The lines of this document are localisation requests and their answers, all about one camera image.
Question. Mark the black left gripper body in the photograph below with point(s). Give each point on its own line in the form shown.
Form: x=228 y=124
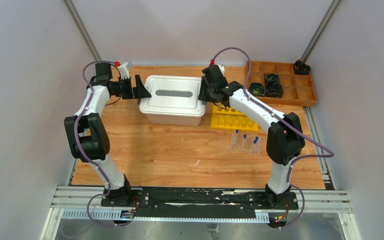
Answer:
x=137 y=87

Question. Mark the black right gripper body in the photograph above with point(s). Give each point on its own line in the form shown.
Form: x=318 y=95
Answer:
x=206 y=92

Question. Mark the yellow test tube rack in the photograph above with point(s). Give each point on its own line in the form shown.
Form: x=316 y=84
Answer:
x=231 y=119

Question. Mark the pink plastic storage bin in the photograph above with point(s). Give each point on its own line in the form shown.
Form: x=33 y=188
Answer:
x=177 y=120

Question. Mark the clear test tube blue cap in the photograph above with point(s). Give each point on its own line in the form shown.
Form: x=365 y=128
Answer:
x=253 y=145

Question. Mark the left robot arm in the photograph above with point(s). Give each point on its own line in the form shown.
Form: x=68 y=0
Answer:
x=86 y=134

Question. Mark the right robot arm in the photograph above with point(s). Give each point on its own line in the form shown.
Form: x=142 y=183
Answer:
x=284 y=141

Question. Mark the blue capped test tube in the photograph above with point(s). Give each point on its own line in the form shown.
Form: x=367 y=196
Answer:
x=244 y=142
x=234 y=139

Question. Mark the wooden compartment tray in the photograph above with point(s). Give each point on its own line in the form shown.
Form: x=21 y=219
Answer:
x=280 y=83

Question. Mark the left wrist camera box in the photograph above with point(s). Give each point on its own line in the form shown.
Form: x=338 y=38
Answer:
x=124 y=68

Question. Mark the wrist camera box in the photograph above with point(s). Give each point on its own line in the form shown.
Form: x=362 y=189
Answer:
x=222 y=69
x=124 y=68

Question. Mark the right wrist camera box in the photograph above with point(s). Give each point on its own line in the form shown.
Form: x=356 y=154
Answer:
x=222 y=69

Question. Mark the aluminium frame post left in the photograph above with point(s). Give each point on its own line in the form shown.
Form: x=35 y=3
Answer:
x=78 y=22

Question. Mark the aluminium frame post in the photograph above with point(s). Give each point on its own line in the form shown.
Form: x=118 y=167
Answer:
x=78 y=22
x=327 y=17

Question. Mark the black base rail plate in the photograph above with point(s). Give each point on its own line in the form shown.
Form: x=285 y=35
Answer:
x=198 y=203

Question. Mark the aluminium frame post right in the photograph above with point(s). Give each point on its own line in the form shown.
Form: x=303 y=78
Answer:
x=327 y=17

